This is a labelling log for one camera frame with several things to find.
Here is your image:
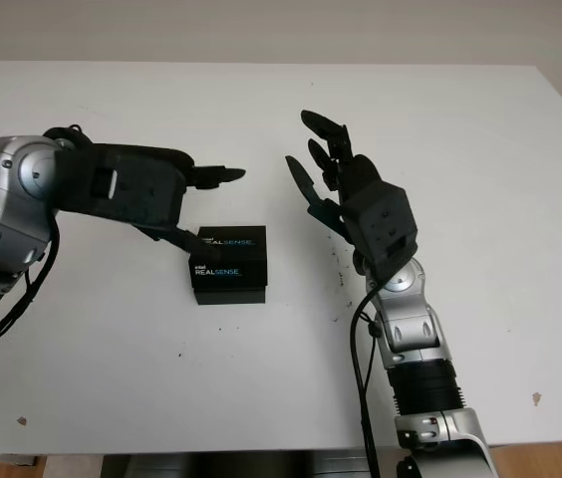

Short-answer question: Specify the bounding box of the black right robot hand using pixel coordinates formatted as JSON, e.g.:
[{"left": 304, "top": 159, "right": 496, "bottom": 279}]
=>
[{"left": 284, "top": 109, "right": 388, "bottom": 279}]

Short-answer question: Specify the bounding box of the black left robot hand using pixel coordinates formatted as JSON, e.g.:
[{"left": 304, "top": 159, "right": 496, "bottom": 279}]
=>
[{"left": 40, "top": 125, "right": 248, "bottom": 262}]

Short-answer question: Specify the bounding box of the black RealSense box lid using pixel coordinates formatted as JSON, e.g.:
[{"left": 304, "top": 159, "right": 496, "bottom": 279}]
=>
[{"left": 187, "top": 224, "right": 269, "bottom": 291}]

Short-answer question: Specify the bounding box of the dark grey robot torso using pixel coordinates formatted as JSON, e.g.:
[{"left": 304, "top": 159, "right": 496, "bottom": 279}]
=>
[{"left": 103, "top": 438, "right": 402, "bottom": 478}]

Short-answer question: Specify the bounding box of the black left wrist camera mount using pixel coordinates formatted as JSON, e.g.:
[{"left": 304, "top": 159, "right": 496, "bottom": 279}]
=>
[{"left": 84, "top": 152, "right": 188, "bottom": 236}]

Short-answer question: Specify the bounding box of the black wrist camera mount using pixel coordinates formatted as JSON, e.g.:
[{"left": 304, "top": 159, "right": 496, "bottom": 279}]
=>
[
  {"left": 343, "top": 177, "right": 422, "bottom": 286},
  {"left": 84, "top": 152, "right": 188, "bottom": 236}
]

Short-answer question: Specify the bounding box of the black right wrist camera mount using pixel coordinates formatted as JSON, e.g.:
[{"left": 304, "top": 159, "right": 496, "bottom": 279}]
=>
[{"left": 343, "top": 177, "right": 422, "bottom": 286}]

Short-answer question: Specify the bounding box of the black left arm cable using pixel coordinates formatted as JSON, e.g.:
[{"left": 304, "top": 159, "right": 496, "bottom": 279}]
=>
[{"left": 0, "top": 217, "right": 62, "bottom": 370}]

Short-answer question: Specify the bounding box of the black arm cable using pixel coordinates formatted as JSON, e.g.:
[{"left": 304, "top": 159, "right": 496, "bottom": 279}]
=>
[
  {"left": 0, "top": 217, "right": 62, "bottom": 370},
  {"left": 351, "top": 285, "right": 388, "bottom": 478}
]

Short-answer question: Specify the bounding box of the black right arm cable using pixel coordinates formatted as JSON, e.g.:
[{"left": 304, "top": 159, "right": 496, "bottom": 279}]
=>
[{"left": 351, "top": 285, "right": 388, "bottom": 478}]

